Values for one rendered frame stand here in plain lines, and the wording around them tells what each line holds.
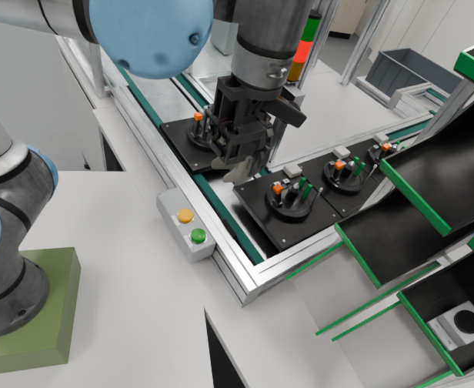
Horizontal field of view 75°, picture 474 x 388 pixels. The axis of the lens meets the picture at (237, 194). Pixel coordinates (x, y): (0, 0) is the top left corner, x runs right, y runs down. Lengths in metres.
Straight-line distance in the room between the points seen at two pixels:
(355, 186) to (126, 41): 0.92
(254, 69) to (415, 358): 0.59
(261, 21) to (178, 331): 0.66
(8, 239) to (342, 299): 0.63
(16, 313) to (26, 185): 0.24
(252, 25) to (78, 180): 0.81
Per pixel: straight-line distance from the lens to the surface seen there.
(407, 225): 0.65
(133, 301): 0.83
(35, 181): 0.67
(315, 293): 0.74
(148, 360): 0.79
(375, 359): 0.74
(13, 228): 0.63
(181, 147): 1.01
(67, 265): 0.78
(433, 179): 0.53
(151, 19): 0.23
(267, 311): 0.86
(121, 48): 0.24
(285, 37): 0.38
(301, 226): 0.89
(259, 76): 0.40
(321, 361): 0.87
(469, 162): 0.56
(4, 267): 0.63
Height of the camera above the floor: 1.62
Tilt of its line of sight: 47 degrees down
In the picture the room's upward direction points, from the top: 17 degrees clockwise
